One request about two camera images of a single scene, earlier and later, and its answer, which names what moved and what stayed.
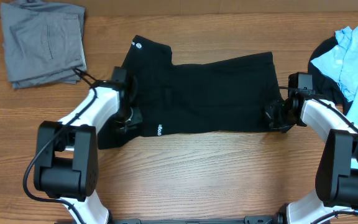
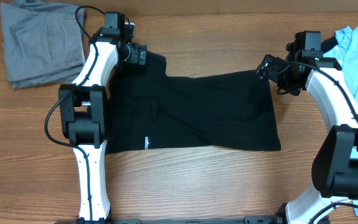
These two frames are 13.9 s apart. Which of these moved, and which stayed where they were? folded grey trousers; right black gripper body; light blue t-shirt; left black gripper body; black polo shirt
Moved: black polo shirt; right black gripper body; left black gripper body
Stayed: light blue t-shirt; folded grey trousers
